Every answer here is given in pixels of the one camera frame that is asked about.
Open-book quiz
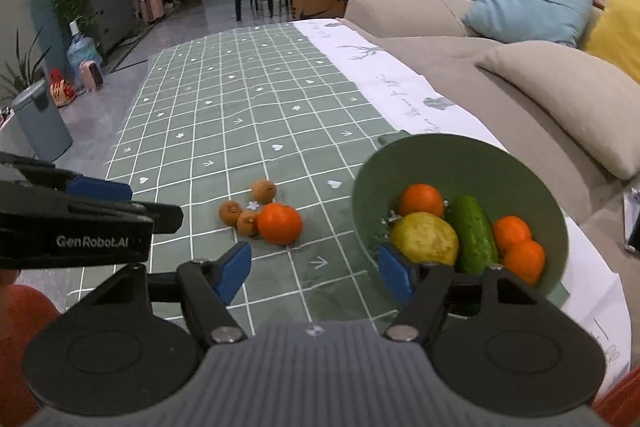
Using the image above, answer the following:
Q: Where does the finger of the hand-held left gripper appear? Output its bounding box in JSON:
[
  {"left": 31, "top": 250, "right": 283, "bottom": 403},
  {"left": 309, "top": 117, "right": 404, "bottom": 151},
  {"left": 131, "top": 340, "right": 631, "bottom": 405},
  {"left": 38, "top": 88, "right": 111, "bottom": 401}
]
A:
[
  {"left": 0, "top": 151, "right": 134, "bottom": 203},
  {"left": 0, "top": 194, "right": 185, "bottom": 238}
]

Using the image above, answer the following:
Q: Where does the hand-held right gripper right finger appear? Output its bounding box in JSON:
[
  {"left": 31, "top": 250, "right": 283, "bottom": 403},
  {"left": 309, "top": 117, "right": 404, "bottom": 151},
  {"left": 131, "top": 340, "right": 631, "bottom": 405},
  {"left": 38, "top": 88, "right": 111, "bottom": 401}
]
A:
[{"left": 378, "top": 243, "right": 551, "bottom": 343}]

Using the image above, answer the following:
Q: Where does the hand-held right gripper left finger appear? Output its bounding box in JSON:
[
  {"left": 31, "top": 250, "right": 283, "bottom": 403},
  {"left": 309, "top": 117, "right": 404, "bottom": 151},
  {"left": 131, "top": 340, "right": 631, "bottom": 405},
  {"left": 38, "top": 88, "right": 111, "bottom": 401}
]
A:
[{"left": 89, "top": 242, "right": 252, "bottom": 344}]

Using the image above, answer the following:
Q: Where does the yellow-green pomelo fruit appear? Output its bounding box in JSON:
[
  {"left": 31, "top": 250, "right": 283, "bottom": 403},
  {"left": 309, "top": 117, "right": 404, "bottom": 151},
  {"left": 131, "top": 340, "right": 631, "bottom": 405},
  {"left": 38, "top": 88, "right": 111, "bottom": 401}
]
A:
[{"left": 389, "top": 212, "right": 460, "bottom": 267}]

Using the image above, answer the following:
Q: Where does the small brown fruit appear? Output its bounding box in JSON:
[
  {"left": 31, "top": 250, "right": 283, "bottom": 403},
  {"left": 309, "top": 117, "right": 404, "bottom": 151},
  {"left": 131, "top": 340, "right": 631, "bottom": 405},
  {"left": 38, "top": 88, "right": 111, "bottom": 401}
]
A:
[
  {"left": 251, "top": 180, "right": 278, "bottom": 204},
  {"left": 236, "top": 210, "right": 261, "bottom": 237},
  {"left": 219, "top": 201, "right": 244, "bottom": 227}
]

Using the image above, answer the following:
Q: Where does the orange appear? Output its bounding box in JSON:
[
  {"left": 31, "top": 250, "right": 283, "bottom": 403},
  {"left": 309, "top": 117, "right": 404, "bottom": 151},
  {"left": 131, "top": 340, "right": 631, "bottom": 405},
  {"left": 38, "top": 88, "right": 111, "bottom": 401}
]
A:
[
  {"left": 398, "top": 183, "right": 446, "bottom": 219},
  {"left": 492, "top": 215, "right": 534, "bottom": 253},
  {"left": 257, "top": 203, "right": 304, "bottom": 246},
  {"left": 502, "top": 239, "right": 547, "bottom": 287}
]

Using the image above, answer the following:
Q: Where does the green cucumber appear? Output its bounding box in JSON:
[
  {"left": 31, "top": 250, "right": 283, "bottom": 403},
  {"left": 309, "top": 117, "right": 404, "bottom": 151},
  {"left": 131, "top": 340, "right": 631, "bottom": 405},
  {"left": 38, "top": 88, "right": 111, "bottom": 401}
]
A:
[{"left": 445, "top": 193, "right": 501, "bottom": 276}]

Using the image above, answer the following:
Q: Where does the green colander bowl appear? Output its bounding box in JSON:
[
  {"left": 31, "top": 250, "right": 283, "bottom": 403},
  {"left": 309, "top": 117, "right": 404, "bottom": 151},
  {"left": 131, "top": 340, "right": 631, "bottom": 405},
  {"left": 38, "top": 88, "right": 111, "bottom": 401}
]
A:
[{"left": 351, "top": 133, "right": 570, "bottom": 316}]

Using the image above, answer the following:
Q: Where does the grey trash bin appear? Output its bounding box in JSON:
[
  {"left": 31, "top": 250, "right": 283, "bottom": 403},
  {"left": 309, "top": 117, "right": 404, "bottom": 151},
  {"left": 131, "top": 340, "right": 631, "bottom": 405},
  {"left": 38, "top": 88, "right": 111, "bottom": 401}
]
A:
[{"left": 11, "top": 80, "right": 74, "bottom": 162}]

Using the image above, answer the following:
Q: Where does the pink space heater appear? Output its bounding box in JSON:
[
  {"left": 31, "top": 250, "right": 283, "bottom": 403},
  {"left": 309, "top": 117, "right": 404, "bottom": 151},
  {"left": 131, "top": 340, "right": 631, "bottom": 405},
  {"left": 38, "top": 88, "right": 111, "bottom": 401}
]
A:
[{"left": 80, "top": 61, "right": 105, "bottom": 92}]

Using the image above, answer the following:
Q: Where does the green checked tablecloth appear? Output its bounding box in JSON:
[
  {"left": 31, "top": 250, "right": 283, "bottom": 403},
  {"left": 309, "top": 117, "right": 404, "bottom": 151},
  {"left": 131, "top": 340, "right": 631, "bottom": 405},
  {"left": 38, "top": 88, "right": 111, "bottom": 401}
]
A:
[{"left": 65, "top": 22, "right": 416, "bottom": 329}]

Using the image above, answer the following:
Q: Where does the orange fleece clothing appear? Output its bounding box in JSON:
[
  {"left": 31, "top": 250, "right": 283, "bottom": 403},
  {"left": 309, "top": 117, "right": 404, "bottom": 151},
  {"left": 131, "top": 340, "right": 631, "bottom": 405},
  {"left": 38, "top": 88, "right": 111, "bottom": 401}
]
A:
[
  {"left": 592, "top": 364, "right": 640, "bottom": 427},
  {"left": 0, "top": 284, "right": 64, "bottom": 427}
]

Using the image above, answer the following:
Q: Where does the blue water jug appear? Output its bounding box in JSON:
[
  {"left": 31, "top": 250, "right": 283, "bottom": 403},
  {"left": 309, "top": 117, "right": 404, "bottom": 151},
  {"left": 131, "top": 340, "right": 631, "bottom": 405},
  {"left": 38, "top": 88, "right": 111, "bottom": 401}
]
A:
[{"left": 67, "top": 21, "right": 104, "bottom": 78}]

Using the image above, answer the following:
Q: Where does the long-leaf potted plant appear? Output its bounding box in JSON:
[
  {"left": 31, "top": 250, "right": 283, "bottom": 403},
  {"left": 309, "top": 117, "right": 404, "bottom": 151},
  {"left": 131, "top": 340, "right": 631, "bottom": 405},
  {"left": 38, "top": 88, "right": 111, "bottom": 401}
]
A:
[{"left": 0, "top": 27, "right": 51, "bottom": 103}]

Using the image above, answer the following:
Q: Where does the grey drawer cabinet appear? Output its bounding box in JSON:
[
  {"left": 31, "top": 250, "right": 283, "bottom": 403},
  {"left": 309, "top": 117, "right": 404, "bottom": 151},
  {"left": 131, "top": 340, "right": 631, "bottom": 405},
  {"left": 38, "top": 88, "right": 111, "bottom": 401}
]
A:
[{"left": 82, "top": 0, "right": 136, "bottom": 53}]

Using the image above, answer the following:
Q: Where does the beige sofa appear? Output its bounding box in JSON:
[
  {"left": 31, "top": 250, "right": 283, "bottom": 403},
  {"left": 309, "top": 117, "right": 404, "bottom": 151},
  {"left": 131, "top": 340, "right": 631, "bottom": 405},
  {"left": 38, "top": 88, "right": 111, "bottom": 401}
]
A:
[{"left": 344, "top": 0, "right": 640, "bottom": 259}]

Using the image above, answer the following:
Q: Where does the beige pillow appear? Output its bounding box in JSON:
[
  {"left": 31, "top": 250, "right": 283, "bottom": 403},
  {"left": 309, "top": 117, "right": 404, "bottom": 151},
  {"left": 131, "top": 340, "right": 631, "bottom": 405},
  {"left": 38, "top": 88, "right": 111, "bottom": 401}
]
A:
[{"left": 475, "top": 39, "right": 640, "bottom": 180}]

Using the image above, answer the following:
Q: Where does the black smartphone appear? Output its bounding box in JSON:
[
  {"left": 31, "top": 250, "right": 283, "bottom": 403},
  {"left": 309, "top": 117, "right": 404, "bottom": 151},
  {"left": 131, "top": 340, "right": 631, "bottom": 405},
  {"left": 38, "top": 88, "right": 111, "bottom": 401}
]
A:
[{"left": 623, "top": 188, "right": 640, "bottom": 254}]

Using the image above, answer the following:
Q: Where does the brown paper bag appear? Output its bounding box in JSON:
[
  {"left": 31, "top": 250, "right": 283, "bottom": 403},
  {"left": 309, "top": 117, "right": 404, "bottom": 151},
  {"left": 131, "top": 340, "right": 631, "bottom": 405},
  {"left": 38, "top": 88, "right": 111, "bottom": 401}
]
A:
[{"left": 291, "top": 0, "right": 347, "bottom": 20}]

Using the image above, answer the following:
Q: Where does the light blue pillow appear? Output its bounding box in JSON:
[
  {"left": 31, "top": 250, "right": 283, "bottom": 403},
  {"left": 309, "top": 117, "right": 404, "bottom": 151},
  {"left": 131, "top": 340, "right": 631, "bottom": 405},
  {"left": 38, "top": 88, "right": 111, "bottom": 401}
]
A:
[{"left": 462, "top": 0, "right": 596, "bottom": 48}]

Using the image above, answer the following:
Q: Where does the yellow pillow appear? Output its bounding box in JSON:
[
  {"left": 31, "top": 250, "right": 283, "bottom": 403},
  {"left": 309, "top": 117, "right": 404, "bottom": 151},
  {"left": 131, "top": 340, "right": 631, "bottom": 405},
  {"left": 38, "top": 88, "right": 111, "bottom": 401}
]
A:
[{"left": 582, "top": 0, "right": 640, "bottom": 86}]

